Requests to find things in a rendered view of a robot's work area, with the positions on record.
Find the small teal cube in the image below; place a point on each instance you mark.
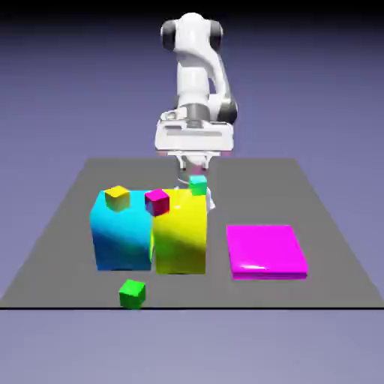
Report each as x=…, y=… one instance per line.
x=198, y=184

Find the large magenta box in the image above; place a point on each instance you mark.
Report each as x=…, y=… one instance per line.
x=264, y=249

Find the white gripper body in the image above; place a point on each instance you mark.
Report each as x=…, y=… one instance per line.
x=194, y=139

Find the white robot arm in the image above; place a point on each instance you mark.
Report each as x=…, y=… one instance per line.
x=192, y=60

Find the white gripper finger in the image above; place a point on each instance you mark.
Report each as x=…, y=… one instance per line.
x=181, y=162
x=205, y=163

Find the large cyan box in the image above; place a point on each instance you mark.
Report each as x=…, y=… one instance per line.
x=121, y=237

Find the small magenta cube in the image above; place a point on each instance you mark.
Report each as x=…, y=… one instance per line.
x=157, y=202

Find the large yellow box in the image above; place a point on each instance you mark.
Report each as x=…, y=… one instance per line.
x=180, y=240

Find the small green cube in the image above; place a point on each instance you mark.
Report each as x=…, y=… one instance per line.
x=132, y=294

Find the small yellow cube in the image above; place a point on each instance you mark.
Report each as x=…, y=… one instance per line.
x=117, y=198

